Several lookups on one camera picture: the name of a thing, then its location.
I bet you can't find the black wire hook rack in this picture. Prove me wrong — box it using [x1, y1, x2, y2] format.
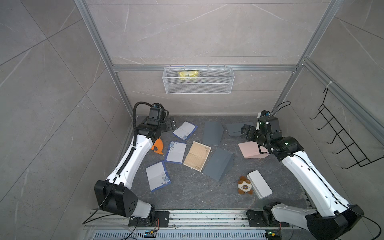
[310, 88, 384, 170]

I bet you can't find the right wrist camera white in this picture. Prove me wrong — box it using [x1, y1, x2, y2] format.
[256, 110, 271, 131]

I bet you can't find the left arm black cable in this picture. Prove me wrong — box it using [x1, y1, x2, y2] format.
[82, 101, 154, 225]

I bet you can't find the white rectangular box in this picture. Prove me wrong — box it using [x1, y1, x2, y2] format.
[247, 171, 273, 199]

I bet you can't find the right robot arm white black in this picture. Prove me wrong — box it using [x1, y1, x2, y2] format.
[241, 111, 364, 240]

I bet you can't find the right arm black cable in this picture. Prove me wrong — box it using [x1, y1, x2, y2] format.
[268, 101, 382, 240]

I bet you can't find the yellow packet in basket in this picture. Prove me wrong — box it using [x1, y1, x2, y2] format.
[178, 70, 200, 81]

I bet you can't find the orange shark plush toy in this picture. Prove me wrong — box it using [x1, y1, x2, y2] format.
[151, 138, 164, 155]

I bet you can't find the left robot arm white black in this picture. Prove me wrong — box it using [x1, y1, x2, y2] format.
[94, 102, 169, 223]

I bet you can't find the brown white bear plush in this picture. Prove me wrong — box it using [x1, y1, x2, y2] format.
[238, 176, 253, 195]

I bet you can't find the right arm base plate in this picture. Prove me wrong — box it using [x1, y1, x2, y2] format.
[246, 210, 290, 228]

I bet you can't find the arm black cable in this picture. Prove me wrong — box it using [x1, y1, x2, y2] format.
[268, 101, 382, 240]
[82, 101, 154, 225]

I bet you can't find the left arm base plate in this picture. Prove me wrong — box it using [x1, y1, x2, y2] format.
[129, 211, 170, 229]

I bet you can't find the white blue letter paper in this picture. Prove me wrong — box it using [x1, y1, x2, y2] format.
[173, 122, 198, 141]
[146, 161, 171, 192]

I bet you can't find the pink envelope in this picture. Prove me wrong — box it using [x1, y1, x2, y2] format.
[238, 142, 269, 159]

